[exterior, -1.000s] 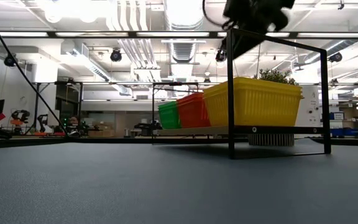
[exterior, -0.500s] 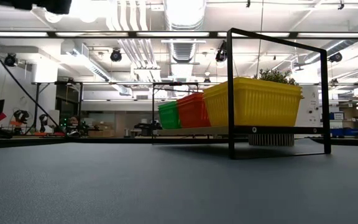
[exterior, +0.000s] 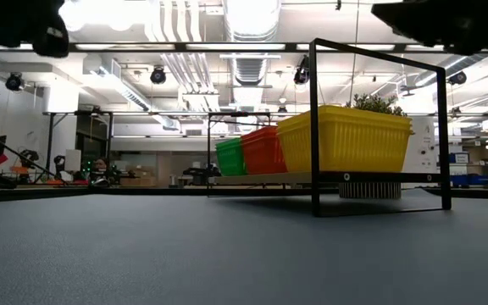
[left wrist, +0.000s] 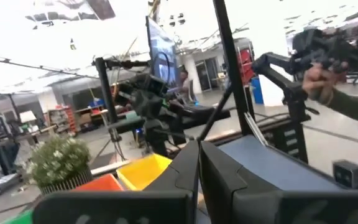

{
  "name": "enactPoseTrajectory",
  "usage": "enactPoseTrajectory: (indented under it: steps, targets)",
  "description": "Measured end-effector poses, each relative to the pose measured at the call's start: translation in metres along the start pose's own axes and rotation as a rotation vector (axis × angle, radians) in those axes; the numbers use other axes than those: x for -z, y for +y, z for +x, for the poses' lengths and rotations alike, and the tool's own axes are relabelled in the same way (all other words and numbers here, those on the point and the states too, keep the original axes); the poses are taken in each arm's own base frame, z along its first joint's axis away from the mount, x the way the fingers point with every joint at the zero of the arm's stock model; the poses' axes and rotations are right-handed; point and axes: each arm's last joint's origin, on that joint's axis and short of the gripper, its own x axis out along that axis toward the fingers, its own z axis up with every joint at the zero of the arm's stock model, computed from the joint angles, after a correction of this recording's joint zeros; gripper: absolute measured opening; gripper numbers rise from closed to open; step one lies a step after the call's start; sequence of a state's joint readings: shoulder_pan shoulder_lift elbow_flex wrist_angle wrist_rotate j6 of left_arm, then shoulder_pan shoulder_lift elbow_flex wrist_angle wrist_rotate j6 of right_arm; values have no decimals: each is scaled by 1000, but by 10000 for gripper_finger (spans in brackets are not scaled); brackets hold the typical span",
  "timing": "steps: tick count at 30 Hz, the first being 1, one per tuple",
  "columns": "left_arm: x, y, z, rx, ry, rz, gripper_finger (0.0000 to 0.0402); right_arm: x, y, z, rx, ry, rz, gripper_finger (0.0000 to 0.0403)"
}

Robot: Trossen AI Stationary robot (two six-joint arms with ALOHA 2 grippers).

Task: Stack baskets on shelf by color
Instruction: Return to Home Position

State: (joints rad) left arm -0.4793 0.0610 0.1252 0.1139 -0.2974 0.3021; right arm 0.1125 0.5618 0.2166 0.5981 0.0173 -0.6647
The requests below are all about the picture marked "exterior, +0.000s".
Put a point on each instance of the wooden shelf black metal frame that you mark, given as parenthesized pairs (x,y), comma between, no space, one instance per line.
(375,177)

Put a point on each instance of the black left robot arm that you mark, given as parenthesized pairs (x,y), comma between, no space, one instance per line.
(7,21)

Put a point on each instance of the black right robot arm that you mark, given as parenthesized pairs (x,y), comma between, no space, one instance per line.
(460,25)

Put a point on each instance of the black ceiling spotlight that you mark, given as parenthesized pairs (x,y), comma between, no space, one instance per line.
(457,78)
(301,74)
(158,75)
(14,81)

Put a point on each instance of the potted plant ribbed grey pot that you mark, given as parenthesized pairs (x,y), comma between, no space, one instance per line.
(371,191)

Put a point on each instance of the person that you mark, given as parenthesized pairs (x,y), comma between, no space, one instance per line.
(100,165)

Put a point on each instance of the white box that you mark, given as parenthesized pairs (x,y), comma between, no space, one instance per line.
(73,160)

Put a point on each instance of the white cabinet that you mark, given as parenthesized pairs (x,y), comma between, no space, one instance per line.
(424,148)

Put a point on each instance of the black metal rack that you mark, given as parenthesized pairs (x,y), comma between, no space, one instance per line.
(51,135)

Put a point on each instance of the background robot station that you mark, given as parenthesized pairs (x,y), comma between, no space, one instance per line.
(28,154)

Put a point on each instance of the blue storage bins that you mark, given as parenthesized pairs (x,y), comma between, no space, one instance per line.
(477,180)

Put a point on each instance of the silver ceiling pipe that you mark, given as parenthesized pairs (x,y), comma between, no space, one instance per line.
(473,63)

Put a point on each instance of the silver ventilation duct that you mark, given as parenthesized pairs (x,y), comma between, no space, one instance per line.
(248,72)

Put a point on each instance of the ceiling strip light rail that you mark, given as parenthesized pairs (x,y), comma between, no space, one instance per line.
(227,46)

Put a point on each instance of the black metal rig frame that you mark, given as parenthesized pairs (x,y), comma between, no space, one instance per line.
(36,194)

